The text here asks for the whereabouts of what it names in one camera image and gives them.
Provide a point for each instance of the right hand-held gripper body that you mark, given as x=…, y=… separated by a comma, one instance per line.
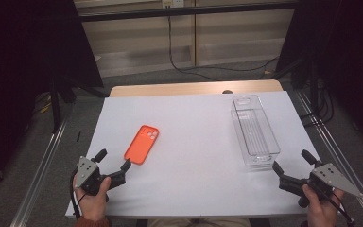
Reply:
x=331, y=178

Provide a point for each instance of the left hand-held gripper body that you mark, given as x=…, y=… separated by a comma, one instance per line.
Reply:
x=86, y=171

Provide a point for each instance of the orange phone case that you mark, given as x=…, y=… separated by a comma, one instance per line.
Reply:
x=141, y=145

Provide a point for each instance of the clear plastic container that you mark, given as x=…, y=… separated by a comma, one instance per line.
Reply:
x=255, y=132

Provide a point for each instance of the person's left hand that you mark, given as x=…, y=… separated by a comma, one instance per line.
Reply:
x=93, y=206

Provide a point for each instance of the person's right hand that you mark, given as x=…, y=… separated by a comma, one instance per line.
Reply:
x=323, y=213

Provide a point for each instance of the small black floor object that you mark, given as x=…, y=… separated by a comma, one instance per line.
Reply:
x=78, y=136

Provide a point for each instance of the black metal stand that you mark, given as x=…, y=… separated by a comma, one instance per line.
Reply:
x=55, y=107

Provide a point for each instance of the white table sheet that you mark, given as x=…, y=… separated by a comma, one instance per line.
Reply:
x=186, y=176

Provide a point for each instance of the wooden table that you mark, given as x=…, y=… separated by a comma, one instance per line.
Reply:
x=170, y=89

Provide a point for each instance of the dark round table grommet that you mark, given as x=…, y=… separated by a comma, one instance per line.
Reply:
x=227, y=91

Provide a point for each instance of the black curtain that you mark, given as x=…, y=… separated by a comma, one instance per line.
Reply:
x=19, y=63
x=353, y=47

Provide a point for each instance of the black horizontal bar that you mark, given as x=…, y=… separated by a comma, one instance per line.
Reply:
x=186, y=11

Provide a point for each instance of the metal floor rail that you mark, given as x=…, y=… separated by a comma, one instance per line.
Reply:
x=39, y=176
x=343, y=160

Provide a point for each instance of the white wall socket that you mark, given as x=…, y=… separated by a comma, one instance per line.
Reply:
x=173, y=3

